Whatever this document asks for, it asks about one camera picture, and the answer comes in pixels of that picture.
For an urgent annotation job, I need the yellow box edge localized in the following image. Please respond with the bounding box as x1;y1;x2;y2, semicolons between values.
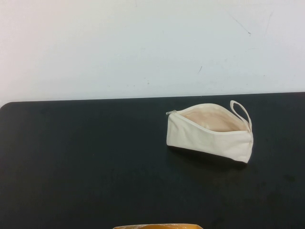
112;223;202;229

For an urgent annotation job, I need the cream fabric pencil case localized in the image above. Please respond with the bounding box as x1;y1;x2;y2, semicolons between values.
165;100;254;165

